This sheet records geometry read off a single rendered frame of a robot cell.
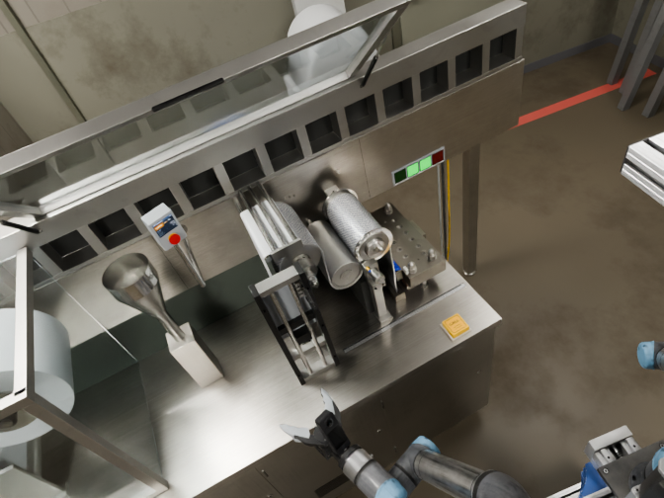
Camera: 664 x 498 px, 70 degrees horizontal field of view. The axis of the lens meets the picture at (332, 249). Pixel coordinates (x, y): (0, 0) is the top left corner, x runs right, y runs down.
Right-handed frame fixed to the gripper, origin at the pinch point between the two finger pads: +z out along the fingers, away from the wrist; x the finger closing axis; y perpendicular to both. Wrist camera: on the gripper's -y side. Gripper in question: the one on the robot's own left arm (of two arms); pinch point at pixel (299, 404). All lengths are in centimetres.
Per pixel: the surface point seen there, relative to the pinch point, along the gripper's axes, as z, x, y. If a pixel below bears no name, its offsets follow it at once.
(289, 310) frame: 23.5, 16.6, -6.2
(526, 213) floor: 46, 224, 94
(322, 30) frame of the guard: 20, 40, -83
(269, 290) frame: 21.6, 11.1, -21.1
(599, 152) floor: 38, 306, 83
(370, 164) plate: 48, 80, -18
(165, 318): 52, -12, -5
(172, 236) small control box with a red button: 39, -3, -41
